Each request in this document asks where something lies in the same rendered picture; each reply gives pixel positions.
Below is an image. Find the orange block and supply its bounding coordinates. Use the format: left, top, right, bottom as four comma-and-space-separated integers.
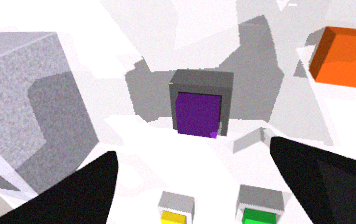
308, 26, 356, 88

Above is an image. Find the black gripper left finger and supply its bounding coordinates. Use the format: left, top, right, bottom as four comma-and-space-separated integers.
0, 151, 119, 224

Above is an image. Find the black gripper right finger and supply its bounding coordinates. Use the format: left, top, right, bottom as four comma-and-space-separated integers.
269, 136, 356, 224

